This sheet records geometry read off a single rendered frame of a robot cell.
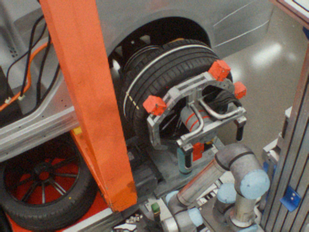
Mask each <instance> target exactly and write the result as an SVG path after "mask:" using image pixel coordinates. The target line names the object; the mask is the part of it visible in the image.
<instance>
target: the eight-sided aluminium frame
mask: <svg viewBox="0 0 309 232"><path fill-rule="evenodd" d="M209 85H212V86H216V87H220V88H223V91H224V90H226V91H230V92H231V93H232V94H234V92H235V85H234V84H233V83H232V82H231V81H230V79H227V78H225V79H224V81H223V82H222V81H216V79H215V78H214V77H213V75H212V74H211V73H209V72H205V73H201V74H200V75H198V76H196V77H194V78H192V79H190V80H188V81H185V82H183V83H181V84H179V85H178V86H174V87H173V88H171V89H170V90H169V91H168V92H167V94H166V95H165V97H164V98H163V99H162V100H163V101H164V103H165V104H166V106H167V108H166V109H165V111H164V112H163V113H162V114H161V116H158V115H153V114H151V115H149V117H148V118H147V125H148V132H149V136H150V142H151V145H152V146H153V147H154V149H155V150H167V151H175V152H178V150H177V148H178V145H177V141H175V140H169V139H161V138H160V133H159V125H160V123H161V122H162V120H163V119H164V118H165V117H166V115H167V114H168V113H169V112H170V110H171V109H172V108H173V107H174V105H175V104H176V103H177V102H178V101H179V99H181V98H183V97H185V96H187V95H189V94H191V93H193V92H196V91H197V90H199V89H201V88H204V87H205V86H209ZM233 108H234V107H233V102H231V103H229V104H227V105H224V106H221V107H220V108H219V109H218V110H217V111H216V113H218V114H226V113H229V112H231V111H233ZM211 119H212V120H213V121H214V122H216V121H218V120H219V119H217V118H214V117H213V116H212V117H211ZM198 142H199V141H198V140H194V141H192V142H191V145H195V144H196V143H198Z"/></svg>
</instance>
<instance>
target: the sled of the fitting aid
mask: <svg viewBox="0 0 309 232"><path fill-rule="evenodd" d="M138 155H139V157H140V158H141V160H142V162H143V163H144V164H149V165H150V166H151V167H152V169H153V171H154V172H155V173H156V177H157V180H158V182H157V185H158V187H157V188H158V189H155V190H154V191H153V192H152V193H153V195H154V196H155V198H156V200H158V199H160V198H161V197H163V196H166V195H168V194H169V193H171V192H173V191H175V190H177V189H178V188H181V187H183V186H184V185H186V184H188V183H189V182H190V181H191V180H192V179H193V178H194V177H195V176H196V175H197V174H198V173H199V172H200V171H201V170H202V169H203V168H204V167H205V166H206V165H208V164H209V162H211V161H209V162H207V163H205V164H204V165H202V166H200V167H197V168H196V169H194V170H193V173H192V174H191V176H188V177H183V176H180V177H178V178H177V179H175V180H173V181H171V182H169V183H167V184H166V183H165V182H164V180H163V178H162V177H161V176H160V174H159V172H158V171H157V170H156V168H155V166H154V165H153V163H152V162H151V160H150V159H149V157H148V156H147V154H146V150H144V151H142V152H140V153H138Z"/></svg>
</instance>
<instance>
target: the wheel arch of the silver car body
mask: <svg viewBox="0 0 309 232"><path fill-rule="evenodd" d="M128 35H129V39H130V40H129V42H132V41H134V40H136V39H138V38H141V37H143V36H145V35H148V36H151V37H152V40H153V43H159V44H162V45H164V44H167V43H169V42H172V41H174V40H176V39H178V38H180V39H194V40H198V41H201V42H203V43H204V44H206V45H208V47H209V48H211V49H212V43H211V38H210V36H209V34H208V32H207V31H206V29H205V28H204V27H203V26H202V24H200V23H199V22H198V21H197V20H194V19H192V18H189V17H185V16H182V15H169V16H165V17H161V18H158V19H154V20H151V21H150V22H147V23H145V24H143V25H141V26H140V27H138V28H136V29H135V30H133V31H132V32H130V33H129V34H128ZM128 35H127V36H128ZM127 36H125V37H124V38H126V37H127ZM122 40H123V39H122ZM122 40H121V41H122ZM120 46H121V42H119V43H118V44H117V45H116V47H114V48H113V49H112V51H113V52H114V51H115V49H116V48H117V47H120ZM111 55H112V53H111V52H110V54H109V55H108V56H107V60H108V64H109V68H113V67H114V65H113V60H112V57H111Z"/></svg>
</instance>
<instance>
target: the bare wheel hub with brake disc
mask: <svg viewBox="0 0 309 232"><path fill-rule="evenodd" d="M160 47H161V46H157V45H152V46H147V47H145V48H142V49H141V50H138V51H137V52H136V53H134V54H133V55H132V56H131V57H130V58H129V60H128V62H127V63H126V64H125V67H124V75H125V73H126V72H129V71H131V70H133V68H135V66H136V65H137V64H138V63H139V62H140V61H142V59H144V58H145V57H146V56H147V55H148V54H150V53H151V52H153V51H154V50H157V49H158V48H160Z"/></svg>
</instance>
